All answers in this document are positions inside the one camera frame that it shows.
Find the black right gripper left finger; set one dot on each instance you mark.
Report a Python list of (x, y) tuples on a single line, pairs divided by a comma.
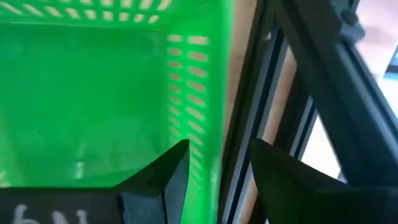
[(77, 205)]

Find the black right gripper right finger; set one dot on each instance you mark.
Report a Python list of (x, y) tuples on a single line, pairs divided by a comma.
[(311, 202)]

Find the green slotted plastic basket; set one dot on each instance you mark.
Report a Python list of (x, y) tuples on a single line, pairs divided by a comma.
[(77, 93)]

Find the black aluminium table frame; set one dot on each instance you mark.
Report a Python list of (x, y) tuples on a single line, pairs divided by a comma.
[(326, 77)]

